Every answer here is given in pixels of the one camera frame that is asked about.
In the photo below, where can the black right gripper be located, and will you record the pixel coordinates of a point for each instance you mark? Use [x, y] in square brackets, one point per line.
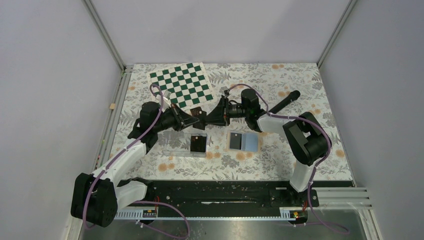
[220, 115]

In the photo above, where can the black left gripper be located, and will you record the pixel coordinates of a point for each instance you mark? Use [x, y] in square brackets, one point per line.
[183, 119]

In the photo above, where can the stack of credit cards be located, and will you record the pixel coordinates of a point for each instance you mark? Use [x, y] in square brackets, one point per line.
[198, 143]

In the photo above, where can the single black credit card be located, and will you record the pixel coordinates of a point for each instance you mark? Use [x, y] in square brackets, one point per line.
[235, 141]

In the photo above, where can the beige leather card holder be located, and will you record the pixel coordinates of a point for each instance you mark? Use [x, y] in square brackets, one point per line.
[250, 142]

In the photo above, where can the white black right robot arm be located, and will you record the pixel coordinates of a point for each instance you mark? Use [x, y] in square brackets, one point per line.
[307, 140]

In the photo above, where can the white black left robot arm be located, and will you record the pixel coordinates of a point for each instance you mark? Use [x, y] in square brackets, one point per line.
[99, 195]

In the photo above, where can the clear plastic card box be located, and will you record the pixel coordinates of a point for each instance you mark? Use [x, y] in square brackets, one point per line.
[177, 144]

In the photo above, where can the floral patterned table mat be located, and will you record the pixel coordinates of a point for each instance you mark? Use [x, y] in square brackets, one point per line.
[275, 160]

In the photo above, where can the green white checkerboard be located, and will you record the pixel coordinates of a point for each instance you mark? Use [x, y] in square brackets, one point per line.
[188, 84]

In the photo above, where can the black marker orange cap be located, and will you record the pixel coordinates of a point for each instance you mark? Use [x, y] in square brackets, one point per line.
[292, 96]

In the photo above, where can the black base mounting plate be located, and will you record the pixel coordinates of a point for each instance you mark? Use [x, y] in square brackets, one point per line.
[234, 197]

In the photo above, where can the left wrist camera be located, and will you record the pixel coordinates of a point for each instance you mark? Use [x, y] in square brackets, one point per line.
[164, 99]

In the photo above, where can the aluminium frame rail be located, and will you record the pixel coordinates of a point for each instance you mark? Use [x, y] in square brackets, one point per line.
[112, 117]

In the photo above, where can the white slotted cable duct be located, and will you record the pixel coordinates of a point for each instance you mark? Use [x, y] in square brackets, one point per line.
[150, 214]

